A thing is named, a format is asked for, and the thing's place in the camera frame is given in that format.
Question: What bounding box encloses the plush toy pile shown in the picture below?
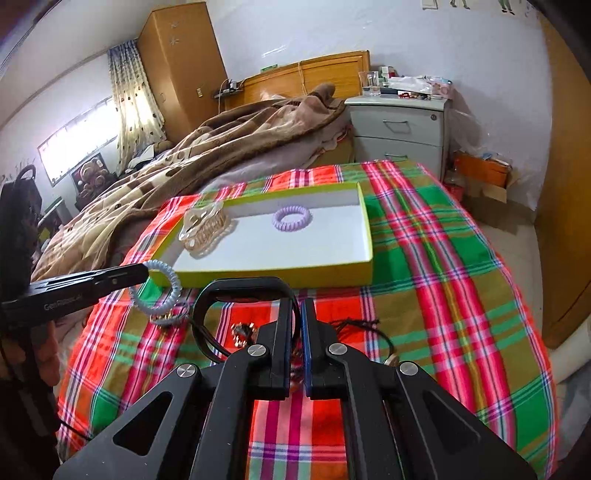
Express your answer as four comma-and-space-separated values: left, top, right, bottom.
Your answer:
71, 157, 112, 199

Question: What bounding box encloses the brown patterned blanket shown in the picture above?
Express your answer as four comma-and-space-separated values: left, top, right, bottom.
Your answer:
30, 83, 352, 282

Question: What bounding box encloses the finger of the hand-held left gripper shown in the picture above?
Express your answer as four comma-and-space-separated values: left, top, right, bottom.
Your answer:
28, 262, 151, 297

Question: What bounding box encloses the purple coil hair tie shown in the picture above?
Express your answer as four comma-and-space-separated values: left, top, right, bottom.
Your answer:
272, 206, 315, 232

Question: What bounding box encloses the rhinestone hair clip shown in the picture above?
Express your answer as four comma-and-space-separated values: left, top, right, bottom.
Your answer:
230, 323, 257, 352

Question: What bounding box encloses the window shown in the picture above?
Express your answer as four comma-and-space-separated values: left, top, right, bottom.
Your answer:
37, 95, 122, 188

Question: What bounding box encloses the pile of cosmetics and packets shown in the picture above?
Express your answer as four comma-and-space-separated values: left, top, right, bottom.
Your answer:
379, 65, 455, 101

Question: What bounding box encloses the gold sequin hair tie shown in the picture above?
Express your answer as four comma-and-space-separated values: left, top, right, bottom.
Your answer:
150, 308, 190, 326

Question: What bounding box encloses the cream hair claw clip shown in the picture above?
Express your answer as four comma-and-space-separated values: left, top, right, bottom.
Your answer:
178, 199, 238, 259

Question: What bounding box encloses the wooden wardrobe with metal handles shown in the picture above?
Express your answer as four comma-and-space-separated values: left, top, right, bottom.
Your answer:
536, 14, 591, 352

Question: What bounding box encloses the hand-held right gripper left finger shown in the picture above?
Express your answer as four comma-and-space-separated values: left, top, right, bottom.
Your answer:
53, 298, 298, 480

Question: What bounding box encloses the wooden bed headboard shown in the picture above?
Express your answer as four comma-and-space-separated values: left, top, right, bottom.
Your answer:
238, 50, 372, 112

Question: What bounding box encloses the yellow-green cardboard box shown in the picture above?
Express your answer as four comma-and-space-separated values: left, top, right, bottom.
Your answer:
148, 181, 375, 288

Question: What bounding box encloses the red green plaid cloth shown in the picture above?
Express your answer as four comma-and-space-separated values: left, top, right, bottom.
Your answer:
55, 159, 561, 480

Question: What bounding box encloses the black smart band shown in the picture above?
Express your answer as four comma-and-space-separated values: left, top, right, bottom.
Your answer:
191, 276, 297, 363

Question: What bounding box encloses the grey nightstand with drawers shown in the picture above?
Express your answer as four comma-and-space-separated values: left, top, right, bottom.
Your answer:
344, 95, 451, 183

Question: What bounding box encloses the star-decorated wooden wardrobe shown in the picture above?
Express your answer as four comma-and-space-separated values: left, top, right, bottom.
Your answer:
137, 1, 229, 144

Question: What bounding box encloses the person's left hand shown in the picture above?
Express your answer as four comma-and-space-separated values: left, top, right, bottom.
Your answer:
34, 323, 62, 386

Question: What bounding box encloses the black hair tie with bead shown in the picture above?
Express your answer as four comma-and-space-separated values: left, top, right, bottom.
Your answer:
330, 318, 400, 367

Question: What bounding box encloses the orange box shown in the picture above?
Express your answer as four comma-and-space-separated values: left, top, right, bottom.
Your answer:
455, 152, 511, 195

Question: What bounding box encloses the patterned curtain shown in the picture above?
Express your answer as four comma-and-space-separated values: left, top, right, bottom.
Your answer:
107, 39, 167, 174

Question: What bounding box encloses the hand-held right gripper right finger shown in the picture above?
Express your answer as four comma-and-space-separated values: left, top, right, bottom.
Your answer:
300, 298, 539, 480

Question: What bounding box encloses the blue coil hair tie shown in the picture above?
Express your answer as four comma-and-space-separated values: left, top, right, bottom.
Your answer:
128, 259, 191, 317

